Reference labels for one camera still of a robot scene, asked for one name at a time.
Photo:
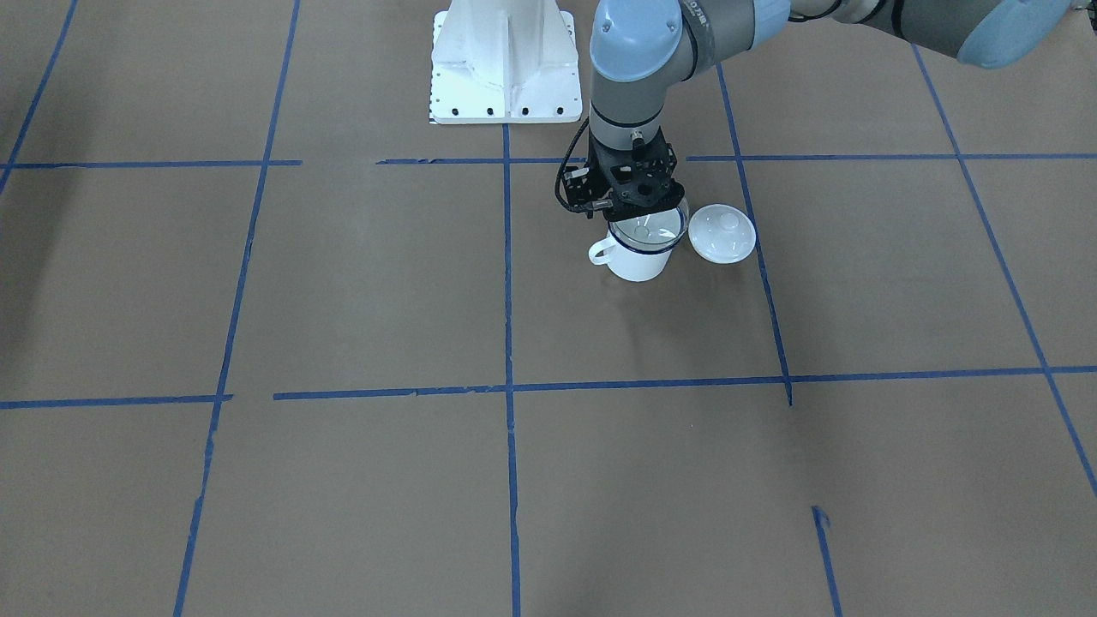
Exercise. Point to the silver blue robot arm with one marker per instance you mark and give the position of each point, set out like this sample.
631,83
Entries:
639,49

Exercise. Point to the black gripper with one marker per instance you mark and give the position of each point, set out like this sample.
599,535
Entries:
584,190

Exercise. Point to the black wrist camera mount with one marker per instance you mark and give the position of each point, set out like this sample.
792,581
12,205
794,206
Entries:
572,189

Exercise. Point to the white cup lid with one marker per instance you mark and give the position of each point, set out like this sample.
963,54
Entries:
722,234

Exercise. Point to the white enamel cup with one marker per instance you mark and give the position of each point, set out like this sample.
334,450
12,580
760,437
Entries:
624,263

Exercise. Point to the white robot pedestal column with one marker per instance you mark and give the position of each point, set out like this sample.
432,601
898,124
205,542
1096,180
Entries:
504,62

